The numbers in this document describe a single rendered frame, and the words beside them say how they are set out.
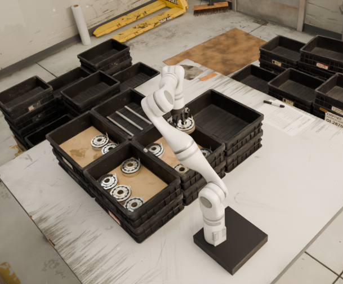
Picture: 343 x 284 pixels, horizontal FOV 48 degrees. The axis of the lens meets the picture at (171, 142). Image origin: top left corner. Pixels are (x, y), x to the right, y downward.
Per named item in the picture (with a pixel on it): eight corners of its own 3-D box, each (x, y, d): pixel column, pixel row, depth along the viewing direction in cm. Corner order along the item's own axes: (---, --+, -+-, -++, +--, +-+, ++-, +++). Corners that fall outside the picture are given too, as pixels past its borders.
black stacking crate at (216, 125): (264, 132, 211) (264, 115, 203) (227, 160, 198) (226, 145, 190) (212, 104, 235) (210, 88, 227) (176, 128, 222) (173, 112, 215)
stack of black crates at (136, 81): (145, 92, 372) (139, 61, 350) (165, 103, 354) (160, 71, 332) (112, 111, 355) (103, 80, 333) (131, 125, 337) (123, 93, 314)
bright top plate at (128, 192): (134, 194, 183) (134, 193, 182) (116, 205, 179) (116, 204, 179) (124, 182, 189) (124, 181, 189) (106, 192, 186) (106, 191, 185)
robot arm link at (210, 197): (214, 200, 145) (215, 227, 157) (228, 185, 150) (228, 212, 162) (195, 189, 150) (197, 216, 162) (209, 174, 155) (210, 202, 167)
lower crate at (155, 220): (186, 209, 192) (184, 193, 184) (139, 247, 179) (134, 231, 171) (138, 169, 217) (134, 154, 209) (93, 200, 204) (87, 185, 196)
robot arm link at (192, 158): (199, 138, 148) (183, 152, 143) (235, 194, 154) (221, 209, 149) (185, 141, 156) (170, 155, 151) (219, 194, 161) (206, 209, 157)
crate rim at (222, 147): (226, 147, 191) (226, 144, 190) (182, 181, 179) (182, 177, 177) (173, 115, 216) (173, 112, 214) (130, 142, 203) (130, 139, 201)
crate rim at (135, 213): (182, 181, 179) (181, 177, 177) (131, 220, 166) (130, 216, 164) (130, 142, 203) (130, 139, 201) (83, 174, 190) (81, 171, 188)
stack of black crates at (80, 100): (111, 111, 355) (99, 69, 325) (131, 125, 337) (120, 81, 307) (74, 133, 338) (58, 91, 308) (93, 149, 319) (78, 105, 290)
